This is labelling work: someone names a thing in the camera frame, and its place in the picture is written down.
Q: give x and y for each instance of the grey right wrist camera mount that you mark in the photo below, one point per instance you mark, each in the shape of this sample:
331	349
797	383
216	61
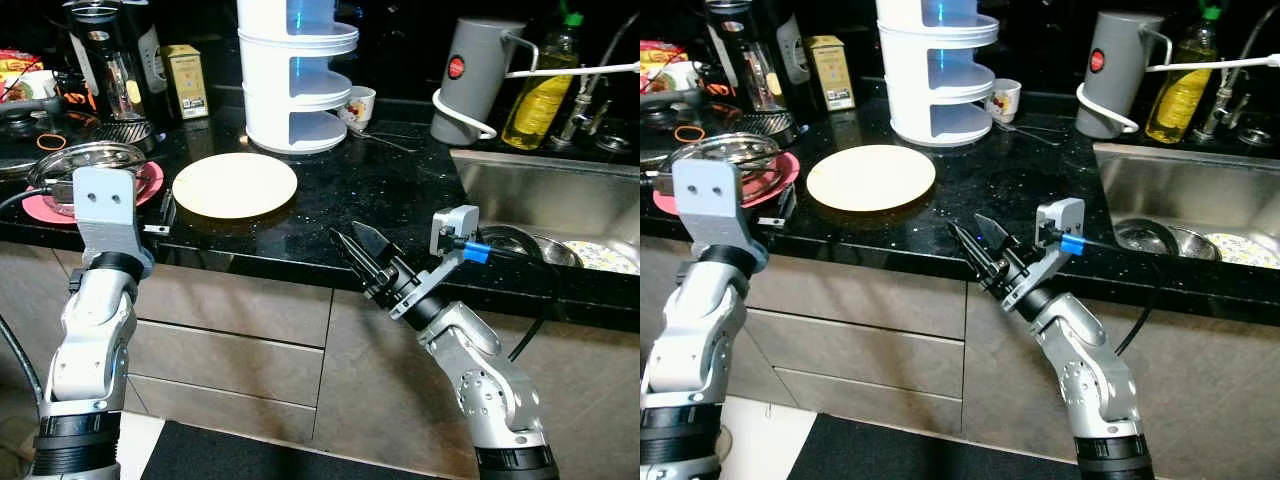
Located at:
455	225
1062	215

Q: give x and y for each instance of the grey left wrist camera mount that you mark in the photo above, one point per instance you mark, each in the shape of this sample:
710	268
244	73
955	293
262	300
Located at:
712	205
108	210

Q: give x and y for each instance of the cream round plate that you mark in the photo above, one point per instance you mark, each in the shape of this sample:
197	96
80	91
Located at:
870	178
235	185

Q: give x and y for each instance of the grey electric kettle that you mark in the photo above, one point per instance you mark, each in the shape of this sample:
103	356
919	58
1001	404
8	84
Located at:
1115	70
470	75

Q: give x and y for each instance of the grey cabinet drawer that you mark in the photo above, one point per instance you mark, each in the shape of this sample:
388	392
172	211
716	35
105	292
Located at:
865	360
860	300
235	305
225	365

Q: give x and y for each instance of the orange rubber band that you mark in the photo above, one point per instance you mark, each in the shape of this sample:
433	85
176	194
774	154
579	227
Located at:
40	141
68	99
678	133
708	90

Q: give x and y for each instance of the pink plate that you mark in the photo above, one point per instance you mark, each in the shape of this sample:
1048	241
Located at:
40	207
785	175

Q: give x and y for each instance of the yellow patterned plate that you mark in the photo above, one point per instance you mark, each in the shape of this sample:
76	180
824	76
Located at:
1245	252
605	260

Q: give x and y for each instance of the red snack packet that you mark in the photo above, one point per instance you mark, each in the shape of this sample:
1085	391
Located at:
665	62
25	72

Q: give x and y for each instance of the white printed mug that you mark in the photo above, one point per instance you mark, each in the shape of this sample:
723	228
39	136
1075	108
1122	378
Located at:
358	105
1003	98

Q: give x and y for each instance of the steel glass pot lid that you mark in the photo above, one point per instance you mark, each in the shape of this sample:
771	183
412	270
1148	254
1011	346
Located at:
725	148
90	155

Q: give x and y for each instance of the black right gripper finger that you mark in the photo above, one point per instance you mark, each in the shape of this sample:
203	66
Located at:
377	247
994	237
974	256
358	263

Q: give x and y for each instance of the white tiered storage rack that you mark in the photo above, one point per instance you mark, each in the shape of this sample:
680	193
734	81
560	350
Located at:
295	110
935	105

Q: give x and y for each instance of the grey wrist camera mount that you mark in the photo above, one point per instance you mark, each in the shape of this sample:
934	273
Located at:
455	225
712	205
108	210
1062	215

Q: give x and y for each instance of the large steel bowl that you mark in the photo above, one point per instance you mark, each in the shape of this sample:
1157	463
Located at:
1145	238
510	245

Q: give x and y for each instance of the chrome sink faucet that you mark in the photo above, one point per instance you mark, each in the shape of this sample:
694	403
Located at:
580	110
1220	105

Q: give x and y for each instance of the yellow oil bottle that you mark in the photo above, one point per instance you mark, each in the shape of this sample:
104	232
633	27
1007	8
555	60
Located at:
535	105
1180	100

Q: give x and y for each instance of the yellow carton box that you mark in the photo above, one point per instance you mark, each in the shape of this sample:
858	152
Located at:
187	85
830	75

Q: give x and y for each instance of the stainless steel sink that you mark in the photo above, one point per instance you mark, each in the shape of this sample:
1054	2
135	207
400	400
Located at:
1190	185
560	195

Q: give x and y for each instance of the small steel bowl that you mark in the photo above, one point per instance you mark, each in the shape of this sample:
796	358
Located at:
1192	245
558	252

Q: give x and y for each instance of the black floor mat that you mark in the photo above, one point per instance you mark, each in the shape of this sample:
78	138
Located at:
300	455
930	450

